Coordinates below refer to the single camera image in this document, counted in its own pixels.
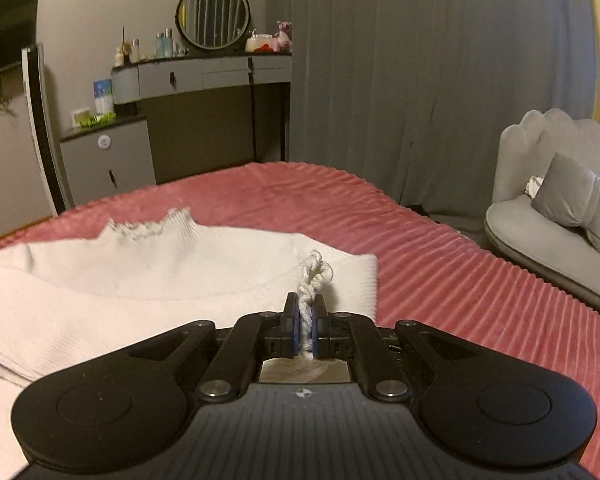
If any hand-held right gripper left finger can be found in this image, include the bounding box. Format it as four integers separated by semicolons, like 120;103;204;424
127;294;301;403

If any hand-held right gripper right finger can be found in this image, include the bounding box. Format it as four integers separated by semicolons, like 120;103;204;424
311;294;481;403

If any white ribbed knit sweater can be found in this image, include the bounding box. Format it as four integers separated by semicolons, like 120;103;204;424
0;207;379;480

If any pink ribbed blanket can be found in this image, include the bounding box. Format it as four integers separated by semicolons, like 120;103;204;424
0;161;600;480

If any grey velvet sofa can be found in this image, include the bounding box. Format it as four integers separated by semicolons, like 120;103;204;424
484;109;600;318

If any grey bedside cabinet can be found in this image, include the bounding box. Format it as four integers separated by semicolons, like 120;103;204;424
60;115;157;208

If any grey curtain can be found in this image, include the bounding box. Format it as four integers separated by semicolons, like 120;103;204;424
265;0;598;241

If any grey dressing table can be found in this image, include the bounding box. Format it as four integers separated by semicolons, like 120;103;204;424
111;52;293;163

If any white bowl with red items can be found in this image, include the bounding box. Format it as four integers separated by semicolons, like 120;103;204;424
245;32;275;53

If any grey cushion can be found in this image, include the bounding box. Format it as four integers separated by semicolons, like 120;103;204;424
531;152;600;263

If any pink plush toy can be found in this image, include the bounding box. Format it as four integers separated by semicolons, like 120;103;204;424
274;21;293;52

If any blue and white package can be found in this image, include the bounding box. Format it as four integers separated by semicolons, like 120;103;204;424
93;79;115;115

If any round black-framed mirror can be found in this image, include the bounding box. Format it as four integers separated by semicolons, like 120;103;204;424
176;0;252;53

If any tall white floor mirror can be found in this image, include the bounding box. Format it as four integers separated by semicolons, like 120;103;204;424
21;42;73;216

